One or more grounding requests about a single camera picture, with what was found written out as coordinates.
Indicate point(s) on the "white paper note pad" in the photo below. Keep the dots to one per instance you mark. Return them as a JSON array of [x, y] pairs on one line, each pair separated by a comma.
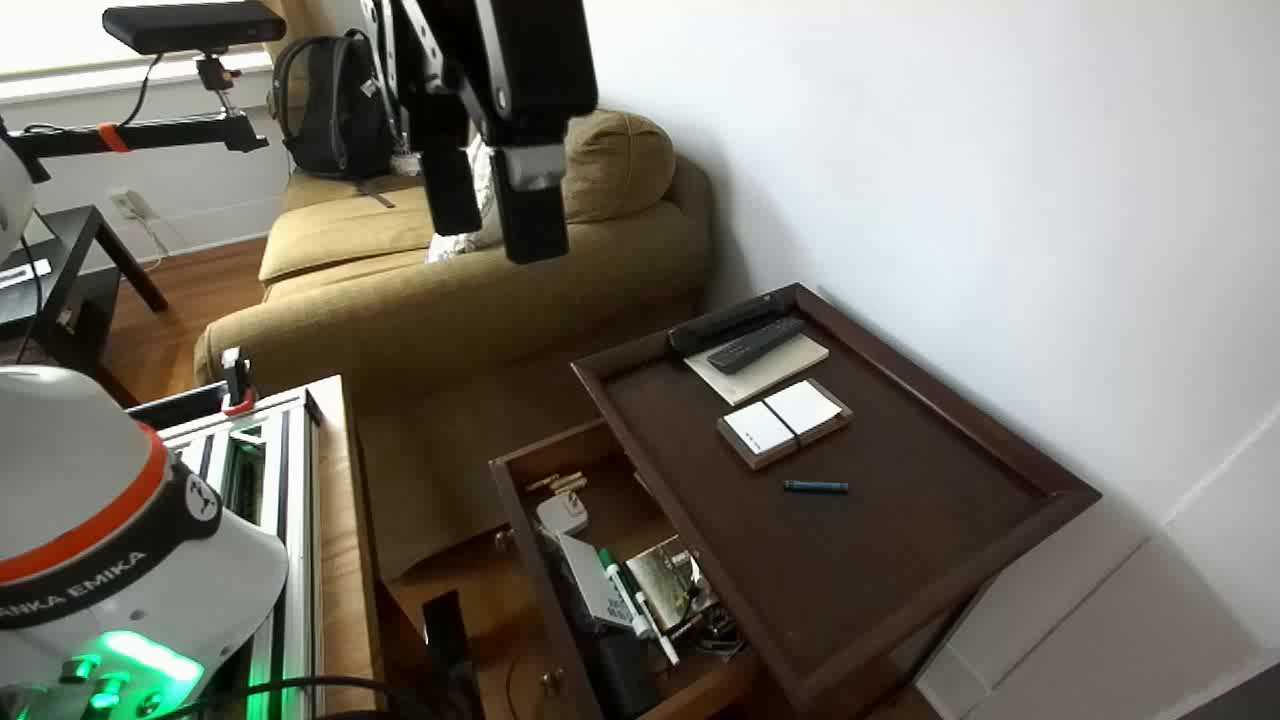
[[810, 410], [757, 433]]

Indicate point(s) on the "beige notepad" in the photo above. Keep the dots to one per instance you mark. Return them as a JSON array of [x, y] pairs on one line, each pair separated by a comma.
[[780, 365]]

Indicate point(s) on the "blue Cra-Z-Art marker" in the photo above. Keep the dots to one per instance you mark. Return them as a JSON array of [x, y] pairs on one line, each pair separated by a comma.
[[812, 485]]

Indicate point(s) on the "black backpack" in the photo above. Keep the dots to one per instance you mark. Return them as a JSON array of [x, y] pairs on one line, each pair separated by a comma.
[[343, 113]]

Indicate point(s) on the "white power adapter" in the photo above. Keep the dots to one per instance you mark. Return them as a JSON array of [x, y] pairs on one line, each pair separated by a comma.
[[561, 514]]

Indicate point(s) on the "silver metal tin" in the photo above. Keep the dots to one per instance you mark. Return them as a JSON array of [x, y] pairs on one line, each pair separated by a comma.
[[667, 582]]

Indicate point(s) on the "open wooden drawer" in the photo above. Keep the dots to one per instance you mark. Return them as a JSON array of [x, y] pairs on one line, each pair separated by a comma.
[[524, 585]]

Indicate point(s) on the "black side table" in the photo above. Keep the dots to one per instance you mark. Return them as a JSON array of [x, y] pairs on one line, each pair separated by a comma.
[[81, 252]]

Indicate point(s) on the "long black remote control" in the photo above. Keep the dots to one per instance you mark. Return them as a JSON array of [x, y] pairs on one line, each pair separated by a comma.
[[725, 321]]

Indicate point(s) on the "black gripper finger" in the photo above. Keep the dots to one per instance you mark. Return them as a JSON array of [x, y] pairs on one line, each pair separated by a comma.
[[448, 175], [536, 221]]

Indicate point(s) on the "tan fabric couch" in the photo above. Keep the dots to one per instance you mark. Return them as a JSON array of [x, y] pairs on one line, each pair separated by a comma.
[[400, 304]]

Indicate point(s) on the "black stereo camera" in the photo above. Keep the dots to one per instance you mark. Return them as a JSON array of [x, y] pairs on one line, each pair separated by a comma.
[[187, 26]]

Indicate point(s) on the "dark wooden tray table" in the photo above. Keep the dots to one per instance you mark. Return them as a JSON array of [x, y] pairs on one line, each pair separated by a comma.
[[855, 563]]

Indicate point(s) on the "white wall outlet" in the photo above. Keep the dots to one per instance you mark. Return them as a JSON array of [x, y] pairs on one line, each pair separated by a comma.
[[130, 206]]

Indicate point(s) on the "green capped white marker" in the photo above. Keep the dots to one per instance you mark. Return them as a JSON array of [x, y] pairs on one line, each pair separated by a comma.
[[636, 603]]

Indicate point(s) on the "olive couch cushion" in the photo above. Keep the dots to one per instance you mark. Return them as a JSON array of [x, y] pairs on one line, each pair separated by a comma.
[[623, 166]]

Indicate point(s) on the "black boom with orange tape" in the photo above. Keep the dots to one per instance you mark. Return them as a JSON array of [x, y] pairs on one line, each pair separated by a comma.
[[163, 133]]

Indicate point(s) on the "grey remote control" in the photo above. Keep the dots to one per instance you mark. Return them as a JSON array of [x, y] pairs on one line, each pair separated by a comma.
[[752, 347]]

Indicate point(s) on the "black and red clamp knob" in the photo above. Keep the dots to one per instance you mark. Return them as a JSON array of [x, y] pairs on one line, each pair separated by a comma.
[[238, 383]]

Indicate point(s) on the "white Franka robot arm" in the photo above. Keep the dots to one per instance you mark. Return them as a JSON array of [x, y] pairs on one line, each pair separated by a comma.
[[81, 464]]

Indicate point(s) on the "white throw pillow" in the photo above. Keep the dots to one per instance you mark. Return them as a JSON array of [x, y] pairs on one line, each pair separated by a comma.
[[460, 244]]

